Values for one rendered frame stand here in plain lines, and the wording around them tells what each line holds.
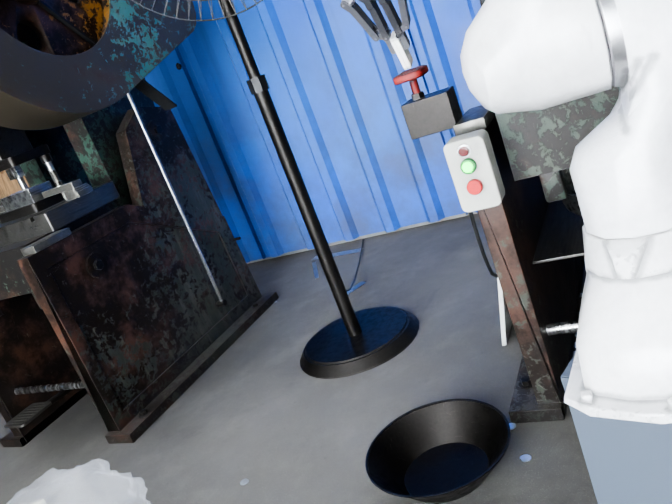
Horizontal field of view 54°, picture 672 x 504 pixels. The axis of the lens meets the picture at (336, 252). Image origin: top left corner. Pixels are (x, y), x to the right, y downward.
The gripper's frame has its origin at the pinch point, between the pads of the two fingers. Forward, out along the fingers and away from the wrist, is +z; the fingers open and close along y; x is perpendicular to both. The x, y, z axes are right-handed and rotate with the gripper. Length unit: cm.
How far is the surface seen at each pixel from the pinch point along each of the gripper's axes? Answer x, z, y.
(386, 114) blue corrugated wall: 112, 82, -58
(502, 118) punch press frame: -8.2, 16.0, 14.5
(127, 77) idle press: 45, 0, -97
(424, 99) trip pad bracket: -6.5, 7.9, 2.0
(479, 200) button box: -22.8, 21.6, 8.7
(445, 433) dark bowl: -44, 66, -14
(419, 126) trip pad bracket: -8.5, 12.1, -0.6
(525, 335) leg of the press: -31, 52, 8
